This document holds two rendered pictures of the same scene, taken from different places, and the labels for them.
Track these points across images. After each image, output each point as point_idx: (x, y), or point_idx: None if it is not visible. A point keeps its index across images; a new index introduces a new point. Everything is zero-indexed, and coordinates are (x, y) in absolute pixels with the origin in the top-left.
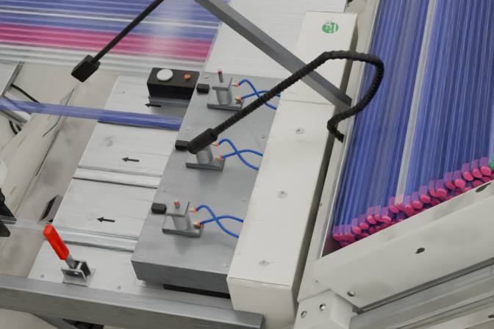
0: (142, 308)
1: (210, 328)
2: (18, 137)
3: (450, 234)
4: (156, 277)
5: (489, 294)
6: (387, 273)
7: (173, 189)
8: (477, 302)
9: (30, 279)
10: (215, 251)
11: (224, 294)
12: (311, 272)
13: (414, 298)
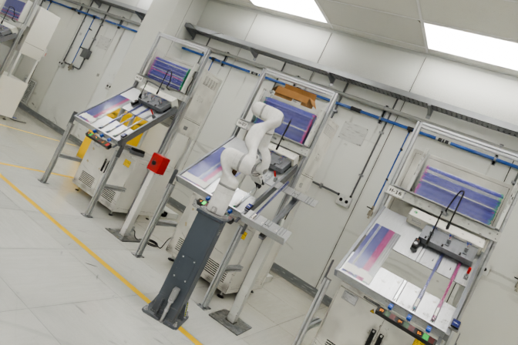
0: (287, 174)
1: (293, 171)
2: (179, 227)
3: (316, 126)
4: (284, 170)
5: (321, 131)
6: (311, 138)
7: (271, 162)
8: (320, 133)
9: (273, 184)
10: (286, 161)
11: (290, 166)
12: (299, 151)
13: (314, 139)
